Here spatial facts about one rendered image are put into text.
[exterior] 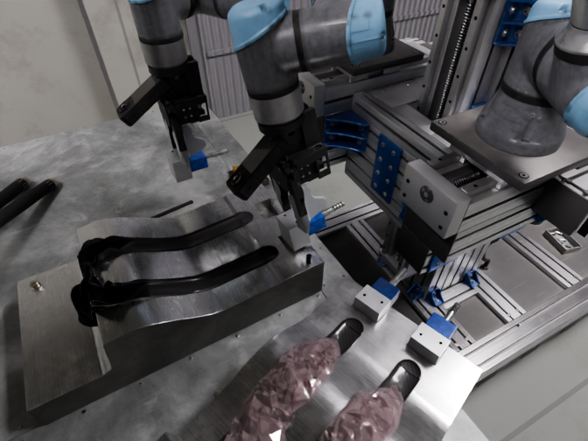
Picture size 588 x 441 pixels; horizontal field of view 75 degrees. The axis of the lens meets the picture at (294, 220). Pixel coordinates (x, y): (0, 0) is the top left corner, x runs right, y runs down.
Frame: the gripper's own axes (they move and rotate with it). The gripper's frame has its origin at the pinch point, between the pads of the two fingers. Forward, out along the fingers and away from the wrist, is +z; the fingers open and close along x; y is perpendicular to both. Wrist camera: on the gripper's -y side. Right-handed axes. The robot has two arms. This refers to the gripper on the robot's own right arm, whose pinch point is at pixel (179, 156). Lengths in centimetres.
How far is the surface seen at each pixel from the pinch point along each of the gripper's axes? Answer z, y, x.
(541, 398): 95, 91, -70
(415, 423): 8, 10, -65
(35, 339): 8.6, -33.8, -24.7
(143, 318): 1.6, -16.9, -34.6
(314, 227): 1.6, 14.9, -31.3
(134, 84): 55, 13, 165
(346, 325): 9.8, 11.9, -47.0
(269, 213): 8.6, 12.4, -17.2
